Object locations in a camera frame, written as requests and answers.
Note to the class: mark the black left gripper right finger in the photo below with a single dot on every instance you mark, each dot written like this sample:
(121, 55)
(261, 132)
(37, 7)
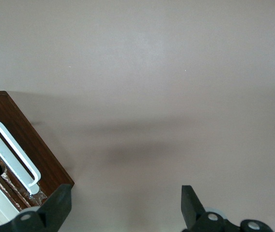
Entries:
(190, 205)

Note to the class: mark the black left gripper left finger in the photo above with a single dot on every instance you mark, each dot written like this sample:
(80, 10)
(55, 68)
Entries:
(52, 207)

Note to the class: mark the brown wooden drawer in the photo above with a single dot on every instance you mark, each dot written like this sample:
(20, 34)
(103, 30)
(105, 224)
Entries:
(28, 135)

